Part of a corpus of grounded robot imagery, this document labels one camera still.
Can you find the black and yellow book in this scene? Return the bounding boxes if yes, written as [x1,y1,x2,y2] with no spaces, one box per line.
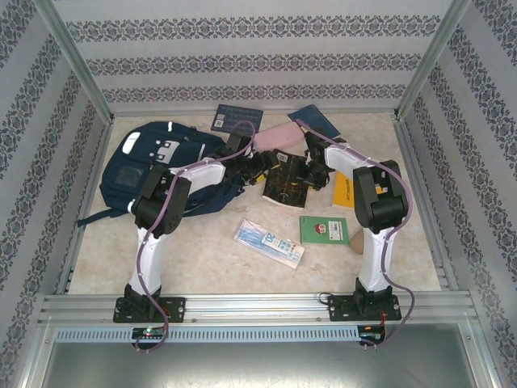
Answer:
[262,148,314,209]

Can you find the pink pencil case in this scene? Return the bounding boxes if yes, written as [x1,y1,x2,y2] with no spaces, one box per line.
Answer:
[254,122,304,151]

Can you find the green notebook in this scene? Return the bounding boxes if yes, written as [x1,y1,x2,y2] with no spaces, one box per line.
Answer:
[299,215,349,246]

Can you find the dark blue QR code book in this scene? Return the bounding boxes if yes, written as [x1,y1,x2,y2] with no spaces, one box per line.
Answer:
[211,103,264,133]

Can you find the blue hardcover book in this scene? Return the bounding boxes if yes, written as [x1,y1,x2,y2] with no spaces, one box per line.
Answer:
[288,104,342,141]

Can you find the clear pack of pens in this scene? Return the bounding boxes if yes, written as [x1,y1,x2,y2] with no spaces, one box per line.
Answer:
[233,217,306,269]

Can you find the navy blue backpack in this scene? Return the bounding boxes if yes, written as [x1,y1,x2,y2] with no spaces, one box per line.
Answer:
[77,120,246,228]

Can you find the small controller circuit board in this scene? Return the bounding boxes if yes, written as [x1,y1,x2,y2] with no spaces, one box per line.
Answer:
[359,325,387,340]
[132,326,166,340]

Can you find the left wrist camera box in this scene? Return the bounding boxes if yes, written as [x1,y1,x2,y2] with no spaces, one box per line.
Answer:
[225,132,254,154]

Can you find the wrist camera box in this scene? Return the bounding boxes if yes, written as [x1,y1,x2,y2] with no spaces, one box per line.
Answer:
[303,131,324,153]
[225,132,254,154]

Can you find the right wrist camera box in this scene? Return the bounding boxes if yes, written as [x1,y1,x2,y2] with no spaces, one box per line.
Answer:
[303,131,324,153]

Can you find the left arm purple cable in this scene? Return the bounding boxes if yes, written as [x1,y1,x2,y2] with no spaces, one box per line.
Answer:
[135,120,258,355]

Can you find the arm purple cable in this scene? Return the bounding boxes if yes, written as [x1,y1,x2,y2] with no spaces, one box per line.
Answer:
[298,124,417,351]
[135,120,258,355]

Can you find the aluminium table side rail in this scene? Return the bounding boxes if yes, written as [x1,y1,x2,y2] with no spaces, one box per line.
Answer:
[56,120,114,294]
[393,119,460,292]

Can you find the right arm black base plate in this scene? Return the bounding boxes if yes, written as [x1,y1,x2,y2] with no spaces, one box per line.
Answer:
[326,293,403,323]

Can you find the aluminium mounting rail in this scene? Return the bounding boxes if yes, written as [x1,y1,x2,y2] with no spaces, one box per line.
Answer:
[38,293,476,324]

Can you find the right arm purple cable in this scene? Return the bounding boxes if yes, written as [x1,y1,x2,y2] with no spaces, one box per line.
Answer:
[298,124,417,351]

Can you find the slotted grey cable duct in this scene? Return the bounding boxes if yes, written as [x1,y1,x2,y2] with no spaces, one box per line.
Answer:
[54,326,360,344]

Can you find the aluminium frame post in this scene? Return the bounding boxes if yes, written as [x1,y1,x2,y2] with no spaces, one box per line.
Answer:
[34,0,116,122]
[393,0,472,120]

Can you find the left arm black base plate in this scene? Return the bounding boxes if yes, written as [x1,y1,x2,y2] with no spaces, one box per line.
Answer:
[112,297,187,324]

